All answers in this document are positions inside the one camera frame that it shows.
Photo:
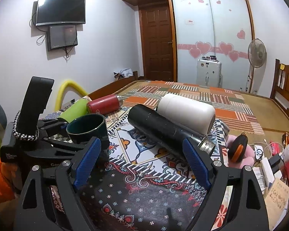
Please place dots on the lime green cup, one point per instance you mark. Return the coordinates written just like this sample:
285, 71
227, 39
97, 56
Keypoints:
73, 109

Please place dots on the woven straw bed mat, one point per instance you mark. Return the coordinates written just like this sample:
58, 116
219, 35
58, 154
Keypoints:
269, 115

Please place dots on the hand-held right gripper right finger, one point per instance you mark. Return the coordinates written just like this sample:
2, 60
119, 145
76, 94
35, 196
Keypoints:
197, 164

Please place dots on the wooden headboard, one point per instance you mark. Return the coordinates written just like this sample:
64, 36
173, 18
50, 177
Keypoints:
287, 86

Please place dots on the person's left forearm orange sleeve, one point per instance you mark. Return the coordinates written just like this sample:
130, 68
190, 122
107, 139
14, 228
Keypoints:
1, 181

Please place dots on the floral patterned cloth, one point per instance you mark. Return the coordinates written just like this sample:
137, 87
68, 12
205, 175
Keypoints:
139, 190

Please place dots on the black thermos bottle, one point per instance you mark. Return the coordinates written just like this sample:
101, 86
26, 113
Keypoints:
156, 127

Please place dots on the wardrobe with frosted sliding doors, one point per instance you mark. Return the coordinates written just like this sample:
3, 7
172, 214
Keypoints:
212, 26

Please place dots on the wooden bed footboard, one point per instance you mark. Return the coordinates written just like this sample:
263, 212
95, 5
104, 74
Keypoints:
115, 84

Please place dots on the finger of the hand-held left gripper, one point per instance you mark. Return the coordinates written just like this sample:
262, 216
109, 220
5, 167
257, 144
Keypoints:
53, 126
62, 146

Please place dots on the dark green mug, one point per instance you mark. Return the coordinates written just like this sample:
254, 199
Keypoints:
100, 131

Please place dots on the pile of clothes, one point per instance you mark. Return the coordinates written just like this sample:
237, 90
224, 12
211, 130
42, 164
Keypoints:
124, 73

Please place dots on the orange plaid mat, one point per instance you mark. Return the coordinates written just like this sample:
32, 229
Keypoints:
231, 110

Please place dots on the black and orange tape measure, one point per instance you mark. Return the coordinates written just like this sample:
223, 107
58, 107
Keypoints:
238, 149

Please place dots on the red bottle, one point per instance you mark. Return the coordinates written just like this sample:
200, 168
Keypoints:
103, 104

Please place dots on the brown wooden door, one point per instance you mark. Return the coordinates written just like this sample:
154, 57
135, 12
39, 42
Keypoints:
157, 43

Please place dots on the white thermos bottle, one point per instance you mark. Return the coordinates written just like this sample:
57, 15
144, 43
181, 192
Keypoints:
186, 109

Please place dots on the small black wall monitor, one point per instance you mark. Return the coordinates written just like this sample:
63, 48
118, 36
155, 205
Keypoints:
62, 36

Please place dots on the light wooden card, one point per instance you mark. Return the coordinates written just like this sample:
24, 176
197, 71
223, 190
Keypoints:
278, 195

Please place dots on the wall-mounted black television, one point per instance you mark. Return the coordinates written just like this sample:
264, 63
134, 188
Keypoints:
60, 9

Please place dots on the yellow foam tube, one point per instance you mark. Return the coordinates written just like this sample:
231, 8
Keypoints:
69, 84

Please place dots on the standing fan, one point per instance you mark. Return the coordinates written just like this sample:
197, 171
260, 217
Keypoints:
256, 53

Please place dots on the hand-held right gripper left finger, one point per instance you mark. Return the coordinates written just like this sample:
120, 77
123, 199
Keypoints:
86, 163

